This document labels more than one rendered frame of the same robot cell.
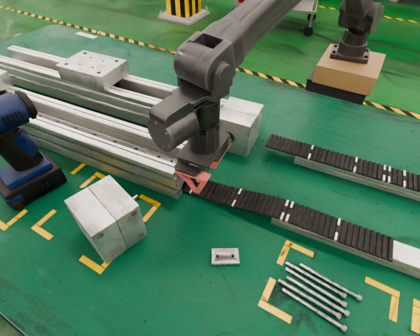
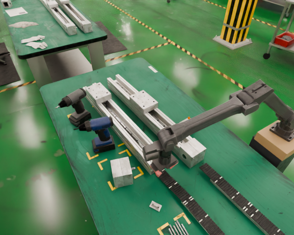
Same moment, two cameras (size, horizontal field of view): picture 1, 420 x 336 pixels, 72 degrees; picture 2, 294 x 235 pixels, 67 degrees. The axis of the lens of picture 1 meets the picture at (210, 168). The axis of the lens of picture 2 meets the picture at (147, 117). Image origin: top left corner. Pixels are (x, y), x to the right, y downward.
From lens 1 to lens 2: 0.57 m
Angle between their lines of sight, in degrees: 21
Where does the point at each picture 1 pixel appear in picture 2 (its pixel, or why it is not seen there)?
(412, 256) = not seen: outside the picture
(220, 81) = (167, 147)
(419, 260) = not seen: outside the picture
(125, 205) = (127, 171)
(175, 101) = (152, 146)
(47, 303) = (93, 192)
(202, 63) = (163, 140)
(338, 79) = (267, 144)
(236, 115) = (190, 149)
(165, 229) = (140, 185)
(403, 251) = not seen: outside the picture
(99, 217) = (118, 172)
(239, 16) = (185, 125)
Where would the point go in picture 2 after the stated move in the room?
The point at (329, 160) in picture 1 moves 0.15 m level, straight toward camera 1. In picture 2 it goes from (224, 187) to (199, 203)
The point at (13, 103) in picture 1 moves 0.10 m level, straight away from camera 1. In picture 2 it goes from (107, 121) to (106, 108)
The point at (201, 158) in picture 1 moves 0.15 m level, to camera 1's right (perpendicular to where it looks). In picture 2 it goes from (159, 165) to (191, 179)
